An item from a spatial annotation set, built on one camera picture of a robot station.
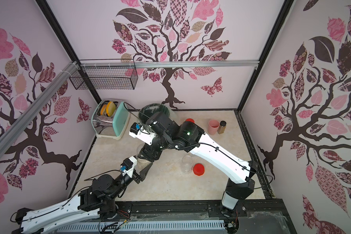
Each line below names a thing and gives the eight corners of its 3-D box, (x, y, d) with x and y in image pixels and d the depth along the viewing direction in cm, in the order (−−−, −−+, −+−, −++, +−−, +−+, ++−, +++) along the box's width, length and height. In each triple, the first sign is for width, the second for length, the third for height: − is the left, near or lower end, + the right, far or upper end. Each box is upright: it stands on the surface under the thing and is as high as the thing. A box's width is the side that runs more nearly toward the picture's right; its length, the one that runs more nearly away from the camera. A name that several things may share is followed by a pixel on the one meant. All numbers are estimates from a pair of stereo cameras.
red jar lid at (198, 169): (193, 175, 88) (193, 174, 86) (192, 164, 92) (193, 163, 91) (204, 175, 88) (205, 174, 86) (203, 164, 92) (203, 163, 91)
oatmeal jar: (181, 173, 89) (181, 164, 78) (181, 164, 92) (181, 154, 82) (192, 173, 89) (194, 164, 78) (191, 164, 92) (193, 154, 82)
